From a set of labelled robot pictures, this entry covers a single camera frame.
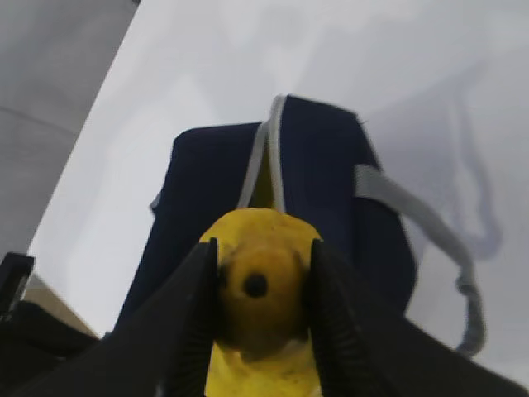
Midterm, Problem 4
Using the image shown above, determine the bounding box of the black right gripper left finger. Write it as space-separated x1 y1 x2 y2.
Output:
12 239 217 396

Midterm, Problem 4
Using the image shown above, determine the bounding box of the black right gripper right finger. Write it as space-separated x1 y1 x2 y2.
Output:
308 240 528 396

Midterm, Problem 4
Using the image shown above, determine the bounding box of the yellow pear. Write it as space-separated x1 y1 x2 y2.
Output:
200 208 322 396

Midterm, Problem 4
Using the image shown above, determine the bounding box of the navy blue lunch bag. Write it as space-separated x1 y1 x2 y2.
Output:
118 95 486 357

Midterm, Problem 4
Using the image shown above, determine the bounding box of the black object under table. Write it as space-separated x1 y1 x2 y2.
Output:
1 251 98 396

